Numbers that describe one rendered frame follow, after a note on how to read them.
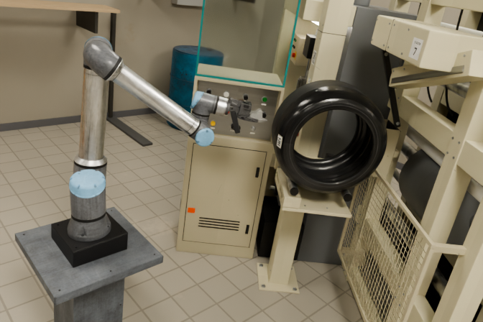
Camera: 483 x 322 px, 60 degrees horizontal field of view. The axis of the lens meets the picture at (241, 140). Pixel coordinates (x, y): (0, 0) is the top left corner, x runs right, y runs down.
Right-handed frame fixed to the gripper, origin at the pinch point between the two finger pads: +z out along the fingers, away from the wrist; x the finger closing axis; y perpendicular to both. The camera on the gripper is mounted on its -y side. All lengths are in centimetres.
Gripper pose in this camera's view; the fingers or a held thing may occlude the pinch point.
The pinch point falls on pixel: (264, 121)
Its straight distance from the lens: 209.3
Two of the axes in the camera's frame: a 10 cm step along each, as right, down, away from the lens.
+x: -0.3, -3.7, 9.3
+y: 2.7, -9.0, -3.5
